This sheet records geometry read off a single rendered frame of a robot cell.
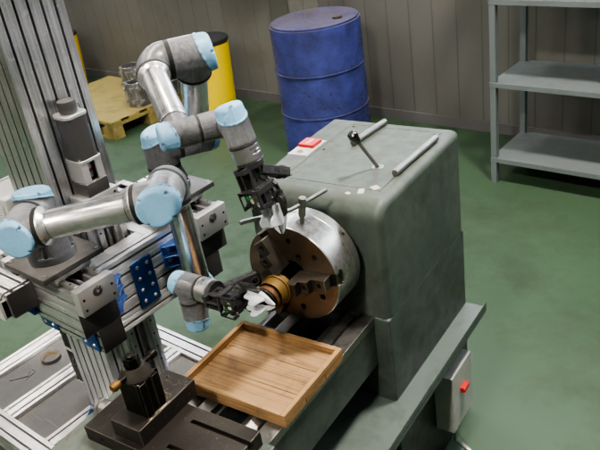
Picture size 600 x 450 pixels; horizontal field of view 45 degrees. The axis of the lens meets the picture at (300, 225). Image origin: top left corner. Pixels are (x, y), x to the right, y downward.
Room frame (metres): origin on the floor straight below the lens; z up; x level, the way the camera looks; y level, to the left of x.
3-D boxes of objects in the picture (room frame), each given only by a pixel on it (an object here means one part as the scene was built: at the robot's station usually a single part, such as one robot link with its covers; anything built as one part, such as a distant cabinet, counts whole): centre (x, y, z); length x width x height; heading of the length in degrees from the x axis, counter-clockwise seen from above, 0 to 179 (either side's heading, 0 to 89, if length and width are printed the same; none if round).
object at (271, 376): (1.66, 0.17, 0.88); 0.36 x 0.30 x 0.04; 53
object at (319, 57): (5.35, -0.33, 0.50); 0.70 x 0.67 x 1.00; 137
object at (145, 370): (1.42, 0.45, 1.13); 0.08 x 0.08 x 0.03
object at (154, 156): (2.39, 0.43, 1.33); 0.13 x 0.12 x 0.14; 105
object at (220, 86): (6.39, 0.59, 0.36); 0.47 x 0.46 x 0.73; 47
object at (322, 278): (1.75, -0.01, 1.09); 0.12 x 0.11 x 0.05; 53
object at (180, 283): (1.85, 0.36, 1.08); 0.11 x 0.08 x 0.09; 52
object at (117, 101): (7.00, 1.63, 0.20); 1.39 x 0.99 x 0.39; 47
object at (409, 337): (2.20, -0.21, 0.43); 0.60 x 0.48 x 0.86; 143
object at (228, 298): (1.75, 0.24, 1.08); 0.12 x 0.09 x 0.08; 52
